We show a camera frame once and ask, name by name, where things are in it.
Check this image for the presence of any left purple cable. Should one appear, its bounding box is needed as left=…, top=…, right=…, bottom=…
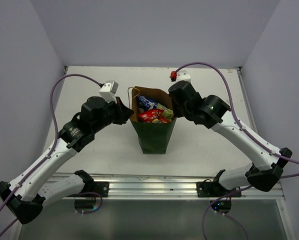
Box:
left=0, top=73, right=106, bottom=240

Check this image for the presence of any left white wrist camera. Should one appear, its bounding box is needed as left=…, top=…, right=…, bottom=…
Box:
left=99, top=80, right=119, bottom=104

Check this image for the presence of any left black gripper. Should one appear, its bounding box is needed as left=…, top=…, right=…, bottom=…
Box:
left=91, top=95, right=134, bottom=133

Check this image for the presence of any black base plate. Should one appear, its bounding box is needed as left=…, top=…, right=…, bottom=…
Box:
left=196, top=180, right=242, bottom=198
left=91, top=181, right=110, bottom=198

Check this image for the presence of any green paper bag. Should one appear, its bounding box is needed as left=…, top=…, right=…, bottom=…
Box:
left=128, top=86, right=176, bottom=154

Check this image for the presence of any purple cable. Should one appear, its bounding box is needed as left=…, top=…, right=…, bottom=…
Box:
left=175, top=61, right=299, bottom=240
left=0, top=73, right=106, bottom=240

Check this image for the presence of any blue chips bag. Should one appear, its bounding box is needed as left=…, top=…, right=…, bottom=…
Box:
left=137, top=95, right=158, bottom=111

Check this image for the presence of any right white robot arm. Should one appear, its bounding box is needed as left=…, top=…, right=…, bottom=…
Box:
left=168, top=80, right=292, bottom=197

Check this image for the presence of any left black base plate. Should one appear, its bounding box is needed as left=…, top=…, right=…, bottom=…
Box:
left=91, top=181, right=110, bottom=198

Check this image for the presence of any small green snack packet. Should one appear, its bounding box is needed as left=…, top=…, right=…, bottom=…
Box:
left=157, top=103, right=174, bottom=121

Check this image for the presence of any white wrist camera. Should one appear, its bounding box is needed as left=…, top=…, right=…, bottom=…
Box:
left=170, top=70, right=192, bottom=82
left=99, top=80, right=119, bottom=104

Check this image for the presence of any red snack packet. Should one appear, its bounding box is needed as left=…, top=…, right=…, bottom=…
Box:
left=138, top=109, right=171, bottom=124

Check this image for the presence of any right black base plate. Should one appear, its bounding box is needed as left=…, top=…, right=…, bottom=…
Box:
left=196, top=180, right=242, bottom=198

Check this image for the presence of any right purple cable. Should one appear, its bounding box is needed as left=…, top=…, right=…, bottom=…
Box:
left=175, top=61, right=299, bottom=240

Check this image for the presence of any aluminium mounting rail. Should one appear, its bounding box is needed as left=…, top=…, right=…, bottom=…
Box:
left=46, top=172, right=285, bottom=200

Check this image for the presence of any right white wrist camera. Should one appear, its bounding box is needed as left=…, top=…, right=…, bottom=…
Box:
left=170, top=70, right=192, bottom=82

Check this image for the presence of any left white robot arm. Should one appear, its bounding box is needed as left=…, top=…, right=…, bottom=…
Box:
left=0, top=96, right=134, bottom=225

